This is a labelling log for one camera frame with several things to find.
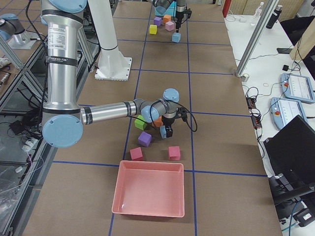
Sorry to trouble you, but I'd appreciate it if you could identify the crimson foam block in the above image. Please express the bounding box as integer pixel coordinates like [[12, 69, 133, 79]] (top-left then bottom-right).
[[168, 146, 181, 161], [130, 147, 144, 161]]

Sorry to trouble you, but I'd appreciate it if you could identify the purple foam block left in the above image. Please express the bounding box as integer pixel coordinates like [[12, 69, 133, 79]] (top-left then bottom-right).
[[154, 16, 162, 27]]

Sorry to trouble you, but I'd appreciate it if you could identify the black laptop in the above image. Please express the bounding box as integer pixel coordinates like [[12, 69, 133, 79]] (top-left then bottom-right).
[[263, 114, 315, 185]]

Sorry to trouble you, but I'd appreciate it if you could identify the teach pendant near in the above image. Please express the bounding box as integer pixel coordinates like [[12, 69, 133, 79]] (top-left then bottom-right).
[[270, 97, 308, 130]]

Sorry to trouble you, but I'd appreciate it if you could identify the orange foam block left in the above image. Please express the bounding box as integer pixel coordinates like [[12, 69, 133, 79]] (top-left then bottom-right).
[[163, 14, 172, 24]]

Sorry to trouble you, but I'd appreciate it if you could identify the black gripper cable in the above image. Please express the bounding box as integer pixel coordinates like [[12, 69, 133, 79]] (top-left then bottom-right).
[[150, 99, 198, 132]]

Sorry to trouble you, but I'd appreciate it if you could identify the yellow foam block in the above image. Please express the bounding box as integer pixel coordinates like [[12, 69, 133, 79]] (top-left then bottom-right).
[[149, 25, 158, 35]]

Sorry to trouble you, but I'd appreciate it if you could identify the teal plastic bin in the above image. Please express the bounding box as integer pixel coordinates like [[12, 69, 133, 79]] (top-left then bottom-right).
[[152, 0, 187, 17]]

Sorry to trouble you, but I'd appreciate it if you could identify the purple foam block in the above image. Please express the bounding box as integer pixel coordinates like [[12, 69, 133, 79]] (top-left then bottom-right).
[[138, 131, 152, 147], [154, 16, 162, 27]]

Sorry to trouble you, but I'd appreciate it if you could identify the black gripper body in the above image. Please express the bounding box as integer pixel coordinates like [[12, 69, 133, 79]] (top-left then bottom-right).
[[162, 108, 188, 127], [175, 7, 192, 28]]

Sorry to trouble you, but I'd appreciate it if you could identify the pink foam block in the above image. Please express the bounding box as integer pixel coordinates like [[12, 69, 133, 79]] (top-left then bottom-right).
[[165, 21, 175, 31]]

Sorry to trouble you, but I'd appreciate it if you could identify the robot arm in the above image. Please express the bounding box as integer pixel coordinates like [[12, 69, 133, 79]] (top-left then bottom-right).
[[41, 0, 187, 148], [148, 0, 192, 32]]

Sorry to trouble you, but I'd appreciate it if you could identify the orange foam block right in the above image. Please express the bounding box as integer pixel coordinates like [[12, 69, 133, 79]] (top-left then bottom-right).
[[152, 117, 163, 127]]

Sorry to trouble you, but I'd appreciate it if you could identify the pink plastic tray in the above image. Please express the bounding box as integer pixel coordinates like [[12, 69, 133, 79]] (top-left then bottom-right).
[[112, 160, 185, 218]]

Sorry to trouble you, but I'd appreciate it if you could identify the teach pendant far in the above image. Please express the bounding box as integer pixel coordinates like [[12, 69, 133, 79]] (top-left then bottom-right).
[[280, 73, 315, 104]]

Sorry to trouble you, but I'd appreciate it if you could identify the aluminium frame post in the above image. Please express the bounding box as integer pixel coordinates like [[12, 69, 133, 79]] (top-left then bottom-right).
[[235, 0, 279, 82]]

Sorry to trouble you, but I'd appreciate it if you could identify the black water bottle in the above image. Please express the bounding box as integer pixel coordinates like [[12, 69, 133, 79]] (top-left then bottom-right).
[[266, 4, 283, 29]]

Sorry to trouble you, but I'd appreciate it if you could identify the light blue foam block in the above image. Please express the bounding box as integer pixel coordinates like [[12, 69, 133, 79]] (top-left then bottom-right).
[[172, 32, 181, 43], [159, 125, 167, 139]]

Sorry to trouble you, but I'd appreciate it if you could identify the orange foam block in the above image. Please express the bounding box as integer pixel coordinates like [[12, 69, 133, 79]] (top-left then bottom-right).
[[163, 14, 172, 24], [152, 117, 163, 127]]

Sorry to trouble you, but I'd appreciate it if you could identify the teach pendant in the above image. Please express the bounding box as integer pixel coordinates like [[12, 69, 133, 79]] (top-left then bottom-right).
[[280, 73, 315, 104], [270, 97, 308, 130]]

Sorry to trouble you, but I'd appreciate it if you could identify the purple foam block right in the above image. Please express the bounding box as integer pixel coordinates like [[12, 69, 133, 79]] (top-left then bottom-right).
[[138, 131, 152, 147]]

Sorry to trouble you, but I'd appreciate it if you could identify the crimson foam block near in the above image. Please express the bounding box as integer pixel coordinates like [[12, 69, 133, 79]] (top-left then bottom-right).
[[130, 147, 144, 161]]

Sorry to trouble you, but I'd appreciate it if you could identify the green foam block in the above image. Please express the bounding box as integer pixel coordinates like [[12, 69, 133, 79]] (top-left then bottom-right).
[[134, 115, 148, 131]]

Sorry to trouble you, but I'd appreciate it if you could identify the crimson foam block far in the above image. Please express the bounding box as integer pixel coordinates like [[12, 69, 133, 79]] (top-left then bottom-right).
[[168, 146, 181, 161]]

